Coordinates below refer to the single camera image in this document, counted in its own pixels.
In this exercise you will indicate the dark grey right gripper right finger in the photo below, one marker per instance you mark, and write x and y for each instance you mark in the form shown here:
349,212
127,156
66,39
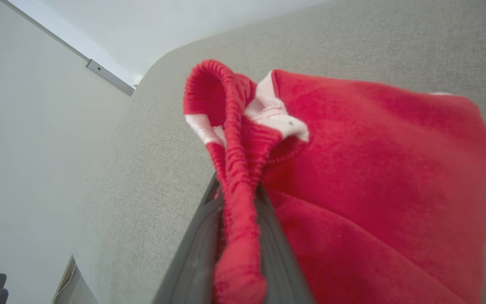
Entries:
281,270

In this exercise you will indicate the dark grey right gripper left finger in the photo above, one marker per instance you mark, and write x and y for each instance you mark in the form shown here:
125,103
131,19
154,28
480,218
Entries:
196,261

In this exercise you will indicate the red Bulls shorts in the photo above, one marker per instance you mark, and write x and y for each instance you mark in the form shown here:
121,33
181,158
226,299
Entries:
373,190

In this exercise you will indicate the beige flat panel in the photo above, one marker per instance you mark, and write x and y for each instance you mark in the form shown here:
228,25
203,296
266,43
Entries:
72,287

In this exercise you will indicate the grey metal skirting strip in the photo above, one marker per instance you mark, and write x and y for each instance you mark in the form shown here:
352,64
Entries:
110,77

